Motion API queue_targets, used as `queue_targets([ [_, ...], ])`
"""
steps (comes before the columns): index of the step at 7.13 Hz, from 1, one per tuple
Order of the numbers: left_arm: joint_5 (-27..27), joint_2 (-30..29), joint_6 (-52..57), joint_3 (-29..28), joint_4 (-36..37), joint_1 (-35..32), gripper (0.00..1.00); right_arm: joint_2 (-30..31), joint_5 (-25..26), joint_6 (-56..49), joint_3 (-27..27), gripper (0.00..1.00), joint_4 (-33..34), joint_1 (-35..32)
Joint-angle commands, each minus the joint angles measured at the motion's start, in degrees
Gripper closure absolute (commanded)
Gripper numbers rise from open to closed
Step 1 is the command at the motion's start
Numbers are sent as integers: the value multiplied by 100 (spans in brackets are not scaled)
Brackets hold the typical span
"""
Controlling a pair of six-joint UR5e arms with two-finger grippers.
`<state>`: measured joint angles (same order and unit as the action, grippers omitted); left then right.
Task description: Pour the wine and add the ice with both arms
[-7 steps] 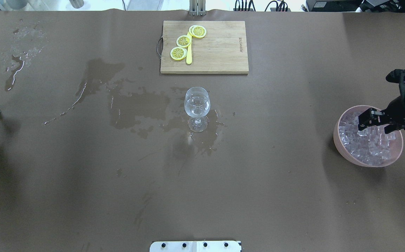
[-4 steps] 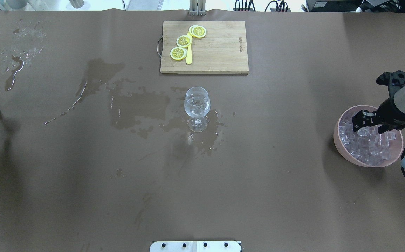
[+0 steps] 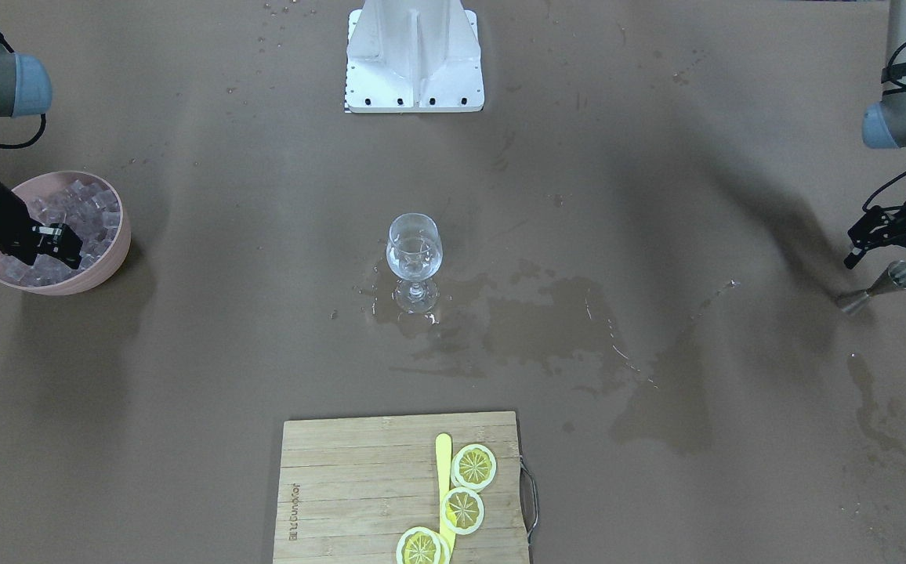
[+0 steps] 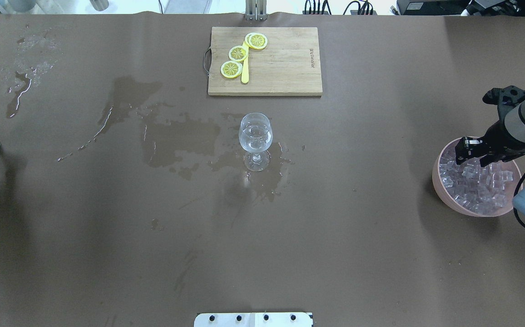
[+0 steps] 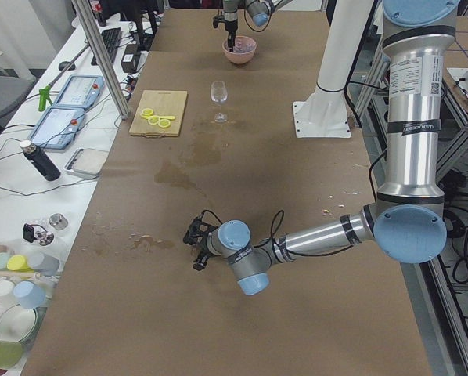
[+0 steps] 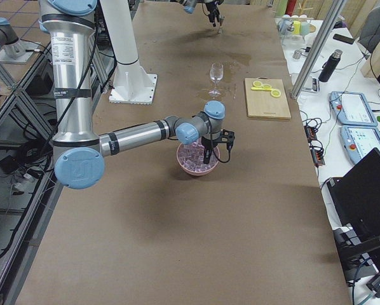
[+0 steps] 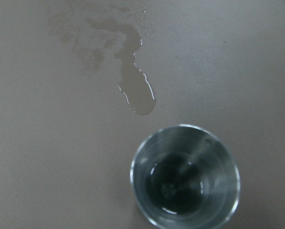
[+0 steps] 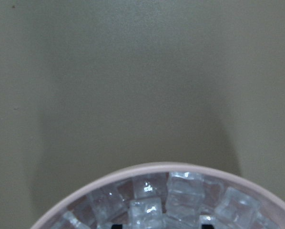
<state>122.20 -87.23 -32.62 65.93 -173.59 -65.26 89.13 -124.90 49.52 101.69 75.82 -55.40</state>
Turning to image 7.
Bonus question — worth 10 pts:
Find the steel jigger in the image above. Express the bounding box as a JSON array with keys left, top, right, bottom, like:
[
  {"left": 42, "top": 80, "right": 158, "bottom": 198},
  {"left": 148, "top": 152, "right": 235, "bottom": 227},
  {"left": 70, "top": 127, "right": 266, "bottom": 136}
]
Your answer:
[{"left": 130, "top": 124, "right": 241, "bottom": 229}]

